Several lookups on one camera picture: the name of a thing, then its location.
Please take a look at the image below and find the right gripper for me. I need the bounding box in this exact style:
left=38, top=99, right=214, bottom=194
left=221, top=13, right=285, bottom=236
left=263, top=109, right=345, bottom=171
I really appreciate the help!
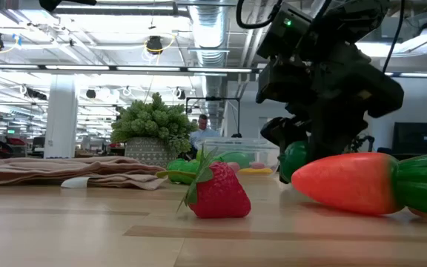
left=256, top=55, right=406, bottom=162

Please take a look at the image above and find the dark green toy pepper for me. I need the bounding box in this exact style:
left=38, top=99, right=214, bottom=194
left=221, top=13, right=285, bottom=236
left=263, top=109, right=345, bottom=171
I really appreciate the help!
left=278, top=139, right=311, bottom=184

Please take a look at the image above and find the orange toy carrot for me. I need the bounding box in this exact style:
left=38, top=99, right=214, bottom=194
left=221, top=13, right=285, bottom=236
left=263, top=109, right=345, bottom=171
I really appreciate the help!
left=291, top=151, right=427, bottom=219

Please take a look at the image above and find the small yellow toy vegetable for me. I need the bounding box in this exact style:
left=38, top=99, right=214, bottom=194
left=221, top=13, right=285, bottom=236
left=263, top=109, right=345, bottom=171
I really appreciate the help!
left=237, top=167, right=274, bottom=177

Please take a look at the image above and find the green toy cucumber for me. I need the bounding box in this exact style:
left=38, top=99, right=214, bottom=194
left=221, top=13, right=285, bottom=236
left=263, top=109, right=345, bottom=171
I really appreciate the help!
left=219, top=151, right=254, bottom=168

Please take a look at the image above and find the red toy strawberry with stem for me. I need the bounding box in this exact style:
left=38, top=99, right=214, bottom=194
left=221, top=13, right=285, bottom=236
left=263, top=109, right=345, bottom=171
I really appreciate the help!
left=156, top=146, right=252, bottom=220

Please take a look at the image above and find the green toy pea pod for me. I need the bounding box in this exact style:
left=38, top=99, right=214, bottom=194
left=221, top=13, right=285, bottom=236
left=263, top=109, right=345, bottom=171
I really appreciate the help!
left=166, top=158, right=202, bottom=185

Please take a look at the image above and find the clear plastic tupperware container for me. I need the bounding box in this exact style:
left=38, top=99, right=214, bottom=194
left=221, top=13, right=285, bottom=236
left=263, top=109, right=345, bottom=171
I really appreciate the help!
left=194, top=136, right=285, bottom=177

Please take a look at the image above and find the person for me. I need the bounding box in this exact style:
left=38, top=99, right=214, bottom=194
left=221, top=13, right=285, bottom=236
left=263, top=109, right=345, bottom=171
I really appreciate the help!
left=189, top=113, right=221, bottom=149

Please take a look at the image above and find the black cabinet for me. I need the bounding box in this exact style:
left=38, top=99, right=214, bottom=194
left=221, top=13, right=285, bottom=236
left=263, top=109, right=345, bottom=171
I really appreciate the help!
left=391, top=121, right=427, bottom=161

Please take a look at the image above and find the artificial succulent in patterned pot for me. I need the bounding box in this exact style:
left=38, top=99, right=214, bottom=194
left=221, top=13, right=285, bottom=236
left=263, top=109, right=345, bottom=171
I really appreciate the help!
left=109, top=92, right=199, bottom=170

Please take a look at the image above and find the folded beige cloth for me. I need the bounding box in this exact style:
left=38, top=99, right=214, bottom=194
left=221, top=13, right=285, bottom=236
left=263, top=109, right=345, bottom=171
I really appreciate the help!
left=0, top=155, right=169, bottom=191

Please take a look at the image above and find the white pillar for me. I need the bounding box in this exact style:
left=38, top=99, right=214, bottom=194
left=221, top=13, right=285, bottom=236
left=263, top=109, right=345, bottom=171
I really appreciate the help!
left=43, top=73, right=80, bottom=159

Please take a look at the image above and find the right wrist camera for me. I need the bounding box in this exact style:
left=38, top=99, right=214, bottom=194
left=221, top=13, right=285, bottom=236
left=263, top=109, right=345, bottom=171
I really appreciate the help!
left=256, top=2, right=313, bottom=60

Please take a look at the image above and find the silver ventilation duct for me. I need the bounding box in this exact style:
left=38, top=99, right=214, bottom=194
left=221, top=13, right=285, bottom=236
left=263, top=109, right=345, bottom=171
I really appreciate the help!
left=188, top=0, right=233, bottom=119

